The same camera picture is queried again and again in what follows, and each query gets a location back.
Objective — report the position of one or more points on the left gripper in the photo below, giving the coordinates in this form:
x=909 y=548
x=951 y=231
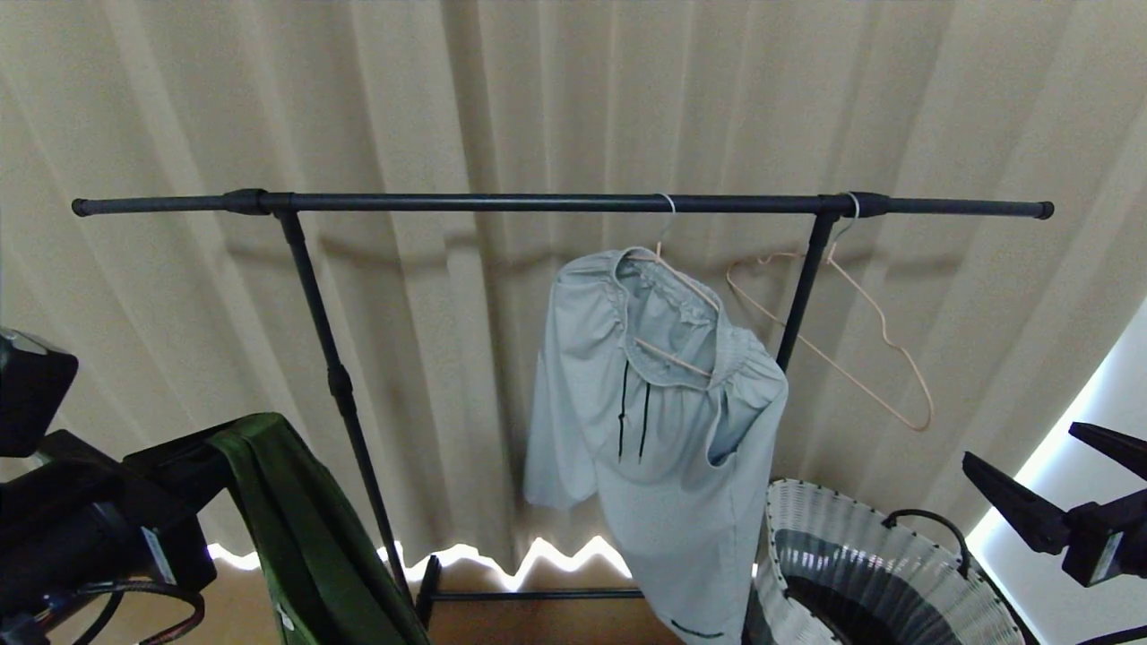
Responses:
x=81 y=537

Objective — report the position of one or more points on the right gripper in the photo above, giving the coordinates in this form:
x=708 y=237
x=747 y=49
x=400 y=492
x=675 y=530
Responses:
x=1111 y=537

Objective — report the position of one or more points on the pink clothes hanger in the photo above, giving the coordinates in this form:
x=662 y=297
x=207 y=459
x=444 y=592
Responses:
x=672 y=356
x=929 y=408

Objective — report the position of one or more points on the green garment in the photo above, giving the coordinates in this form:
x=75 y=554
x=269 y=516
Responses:
x=305 y=537

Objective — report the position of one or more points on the pale grey shorts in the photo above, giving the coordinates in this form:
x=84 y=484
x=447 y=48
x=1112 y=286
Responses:
x=681 y=484

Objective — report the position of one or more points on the white laundry basket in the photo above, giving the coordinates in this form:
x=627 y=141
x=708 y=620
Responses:
x=896 y=555

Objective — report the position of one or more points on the black clothes rack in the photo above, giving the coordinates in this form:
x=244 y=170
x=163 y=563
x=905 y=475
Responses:
x=448 y=202

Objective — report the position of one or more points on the beige curtain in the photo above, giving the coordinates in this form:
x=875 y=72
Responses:
x=538 y=90

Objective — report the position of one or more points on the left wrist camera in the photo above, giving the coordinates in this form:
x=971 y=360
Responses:
x=27 y=394

